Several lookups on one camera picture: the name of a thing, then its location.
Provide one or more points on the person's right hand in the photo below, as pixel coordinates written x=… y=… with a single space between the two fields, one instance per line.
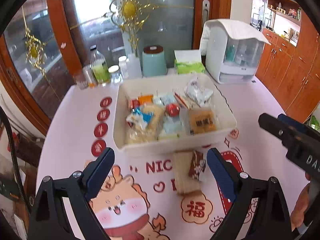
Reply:
x=297 y=215

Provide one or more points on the orange wooden cabinet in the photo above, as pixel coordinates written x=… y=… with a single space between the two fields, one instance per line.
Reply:
x=289 y=66

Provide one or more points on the small clear glass jar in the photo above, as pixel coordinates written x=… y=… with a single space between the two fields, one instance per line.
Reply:
x=115 y=74

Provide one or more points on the green white tissue box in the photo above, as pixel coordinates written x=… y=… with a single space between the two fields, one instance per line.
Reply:
x=188 y=62

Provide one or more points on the silver door handle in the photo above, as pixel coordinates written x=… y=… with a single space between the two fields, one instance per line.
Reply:
x=205 y=10

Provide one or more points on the white cloth on organizer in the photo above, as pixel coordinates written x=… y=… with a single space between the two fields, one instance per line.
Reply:
x=235 y=29

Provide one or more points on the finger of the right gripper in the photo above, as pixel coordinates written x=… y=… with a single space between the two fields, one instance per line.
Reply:
x=291 y=122
x=272 y=125

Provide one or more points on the blue candy packet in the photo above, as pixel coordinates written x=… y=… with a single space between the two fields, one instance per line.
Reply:
x=139 y=119

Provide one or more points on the silver grey snack packet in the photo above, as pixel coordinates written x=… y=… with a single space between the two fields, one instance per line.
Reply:
x=196 y=92

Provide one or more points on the orange snack packet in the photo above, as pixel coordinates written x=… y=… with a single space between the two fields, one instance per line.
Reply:
x=145 y=99

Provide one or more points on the red snack packet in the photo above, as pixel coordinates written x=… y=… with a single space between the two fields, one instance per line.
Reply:
x=172 y=110

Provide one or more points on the bottle with green liquid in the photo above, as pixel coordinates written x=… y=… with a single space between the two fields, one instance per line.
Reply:
x=99 y=66

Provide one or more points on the white plastic storage bin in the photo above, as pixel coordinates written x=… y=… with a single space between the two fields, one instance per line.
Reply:
x=166 y=90

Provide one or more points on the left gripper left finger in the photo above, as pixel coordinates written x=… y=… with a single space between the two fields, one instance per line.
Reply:
x=49 y=218

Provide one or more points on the teal ceramic canister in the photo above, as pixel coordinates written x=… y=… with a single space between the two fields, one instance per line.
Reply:
x=153 y=61

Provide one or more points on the beige wafer snack packet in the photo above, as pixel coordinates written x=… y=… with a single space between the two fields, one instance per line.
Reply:
x=189 y=168

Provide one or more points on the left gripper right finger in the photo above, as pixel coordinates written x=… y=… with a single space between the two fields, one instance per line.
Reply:
x=271 y=219

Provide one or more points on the yellow egg yolk snack packet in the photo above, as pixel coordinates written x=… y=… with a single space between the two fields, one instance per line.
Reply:
x=198 y=120

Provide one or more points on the white plastic bottle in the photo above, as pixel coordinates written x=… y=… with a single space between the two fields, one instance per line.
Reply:
x=133 y=67

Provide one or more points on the brown noodle snack packet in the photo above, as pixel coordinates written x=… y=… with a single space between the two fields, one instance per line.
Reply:
x=151 y=133

